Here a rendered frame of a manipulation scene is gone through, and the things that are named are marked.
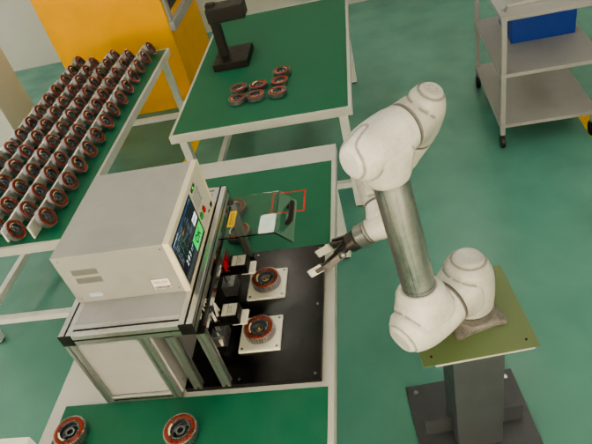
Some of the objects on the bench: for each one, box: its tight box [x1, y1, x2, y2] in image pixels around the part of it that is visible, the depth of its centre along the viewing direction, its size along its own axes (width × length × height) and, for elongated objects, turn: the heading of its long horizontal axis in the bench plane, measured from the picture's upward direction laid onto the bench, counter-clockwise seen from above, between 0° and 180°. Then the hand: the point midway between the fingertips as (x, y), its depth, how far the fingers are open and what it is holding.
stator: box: [163, 413, 199, 444], centre depth 179 cm, size 11×11×4 cm
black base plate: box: [185, 244, 325, 392], centre depth 212 cm, size 47×64×2 cm
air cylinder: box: [221, 275, 240, 297], centre depth 221 cm, size 5×8×6 cm
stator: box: [251, 267, 281, 293], centre depth 218 cm, size 11×11×4 cm
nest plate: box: [247, 268, 288, 301], centre depth 220 cm, size 15×15×1 cm
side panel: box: [65, 338, 184, 403], centre depth 185 cm, size 28×3×32 cm, turn 101°
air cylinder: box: [211, 325, 231, 347], centre depth 203 cm, size 5×8×6 cm
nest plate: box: [238, 315, 284, 354], centre depth 201 cm, size 15×15×1 cm
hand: (315, 262), depth 213 cm, fingers open, 13 cm apart
